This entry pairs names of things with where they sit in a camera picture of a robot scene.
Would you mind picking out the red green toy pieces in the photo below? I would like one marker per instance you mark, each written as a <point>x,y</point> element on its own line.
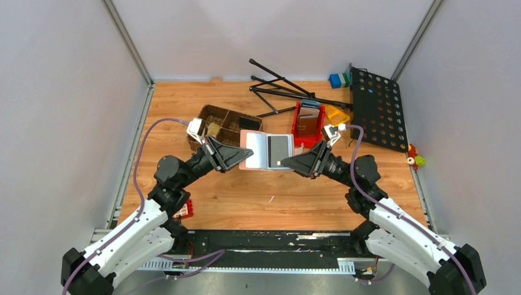
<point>414,159</point>

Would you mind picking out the red white window toy block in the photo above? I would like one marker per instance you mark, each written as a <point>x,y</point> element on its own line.
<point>186,211</point>

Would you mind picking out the red plastic bin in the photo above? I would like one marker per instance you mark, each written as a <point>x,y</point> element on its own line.
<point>309,141</point>

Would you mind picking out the blue green white blocks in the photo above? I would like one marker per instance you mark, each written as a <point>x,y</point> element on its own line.
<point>340,80</point>

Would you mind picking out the aluminium frame rail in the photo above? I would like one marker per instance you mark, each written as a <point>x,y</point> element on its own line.
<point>167,264</point>

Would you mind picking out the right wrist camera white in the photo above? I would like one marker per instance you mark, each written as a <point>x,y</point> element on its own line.
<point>332,134</point>

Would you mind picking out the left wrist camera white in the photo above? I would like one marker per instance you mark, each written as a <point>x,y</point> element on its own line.
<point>197,129</point>

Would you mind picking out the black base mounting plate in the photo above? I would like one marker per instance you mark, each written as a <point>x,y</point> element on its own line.
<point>274,249</point>

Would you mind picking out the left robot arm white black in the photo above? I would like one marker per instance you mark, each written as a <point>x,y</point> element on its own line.
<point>149,231</point>

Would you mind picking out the black perforated music stand tray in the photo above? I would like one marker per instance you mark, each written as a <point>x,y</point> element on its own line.
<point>377,109</point>

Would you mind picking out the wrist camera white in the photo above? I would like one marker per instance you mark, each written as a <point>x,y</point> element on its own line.
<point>332,134</point>
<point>197,129</point>

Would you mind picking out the black credit card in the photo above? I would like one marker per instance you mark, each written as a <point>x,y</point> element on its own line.
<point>278,149</point>

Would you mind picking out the black folding stand legs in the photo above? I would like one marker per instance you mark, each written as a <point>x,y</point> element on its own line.
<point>281,86</point>

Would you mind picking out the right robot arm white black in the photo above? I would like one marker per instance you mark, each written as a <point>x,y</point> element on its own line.
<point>388,231</point>

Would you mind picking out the brown wallet in bin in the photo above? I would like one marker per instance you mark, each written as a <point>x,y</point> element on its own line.
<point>307,120</point>

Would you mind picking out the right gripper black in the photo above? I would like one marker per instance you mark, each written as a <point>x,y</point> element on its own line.
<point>311,162</point>

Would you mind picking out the yellow plastic triangle toy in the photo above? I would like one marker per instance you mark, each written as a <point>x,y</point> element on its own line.
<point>336,116</point>

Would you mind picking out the cards in basket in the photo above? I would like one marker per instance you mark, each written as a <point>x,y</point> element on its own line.
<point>213,129</point>

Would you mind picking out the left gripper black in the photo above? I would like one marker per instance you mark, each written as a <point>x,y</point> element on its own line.
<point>222,157</point>

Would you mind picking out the brown wicker divided basket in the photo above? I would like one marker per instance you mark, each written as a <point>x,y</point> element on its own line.
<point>231,122</point>

